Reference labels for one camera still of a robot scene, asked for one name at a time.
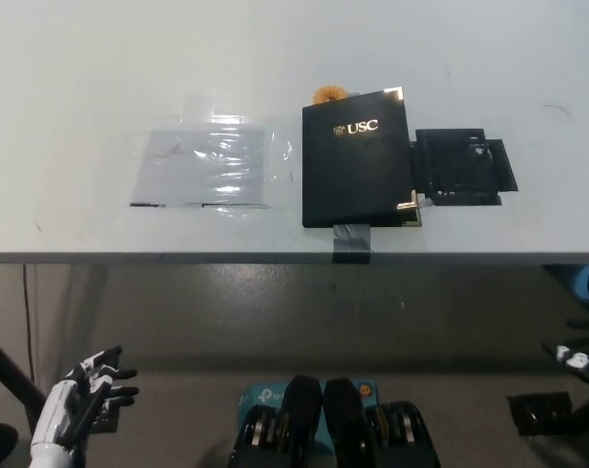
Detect blue and black object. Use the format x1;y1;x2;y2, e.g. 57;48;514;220
542;264;589;311

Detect clear plastic taped sheet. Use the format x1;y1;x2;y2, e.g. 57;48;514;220
128;92;295;212

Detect black tape patch on desk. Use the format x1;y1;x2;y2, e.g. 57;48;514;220
409;127;520;208

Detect black USC diary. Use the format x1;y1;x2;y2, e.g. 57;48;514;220
301;87;425;229

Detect teal TP-Link box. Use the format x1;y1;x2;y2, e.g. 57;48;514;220
236;377;381;457

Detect orange spiky ring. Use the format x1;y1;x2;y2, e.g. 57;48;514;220
312;85;347;105

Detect grey duct tape strip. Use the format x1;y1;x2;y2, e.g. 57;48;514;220
332;91;373;265

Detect thin black cable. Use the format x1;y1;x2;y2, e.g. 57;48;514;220
22;264;36;386

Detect black right hand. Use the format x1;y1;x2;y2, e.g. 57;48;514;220
541;317;589;387

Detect white and black left hand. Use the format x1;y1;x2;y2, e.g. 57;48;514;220
30;344;139;452

